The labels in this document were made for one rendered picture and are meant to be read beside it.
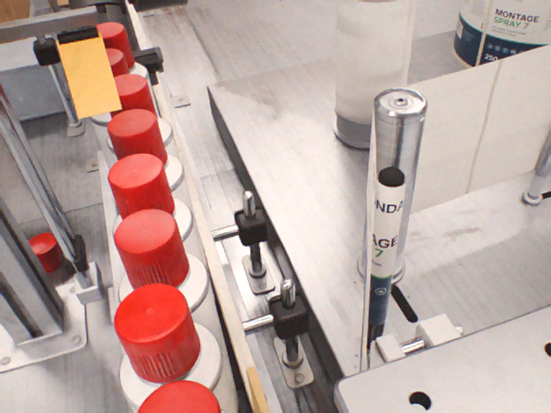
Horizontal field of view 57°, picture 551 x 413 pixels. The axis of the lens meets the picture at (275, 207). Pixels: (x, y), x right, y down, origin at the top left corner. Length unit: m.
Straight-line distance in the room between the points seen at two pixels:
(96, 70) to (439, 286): 0.34
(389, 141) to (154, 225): 0.19
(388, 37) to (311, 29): 0.50
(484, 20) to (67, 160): 0.61
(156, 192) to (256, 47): 0.73
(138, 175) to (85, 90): 0.10
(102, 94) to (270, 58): 0.61
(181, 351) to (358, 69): 0.42
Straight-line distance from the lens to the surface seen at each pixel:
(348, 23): 0.58
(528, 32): 0.78
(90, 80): 0.39
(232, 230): 0.51
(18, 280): 0.51
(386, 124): 0.38
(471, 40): 0.82
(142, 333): 0.23
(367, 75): 0.59
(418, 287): 0.50
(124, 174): 0.31
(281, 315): 0.42
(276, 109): 0.72
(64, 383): 0.55
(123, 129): 0.35
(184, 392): 0.21
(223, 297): 0.45
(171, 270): 0.27
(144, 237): 0.27
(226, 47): 1.01
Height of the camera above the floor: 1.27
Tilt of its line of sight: 43 degrees down
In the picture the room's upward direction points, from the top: 5 degrees counter-clockwise
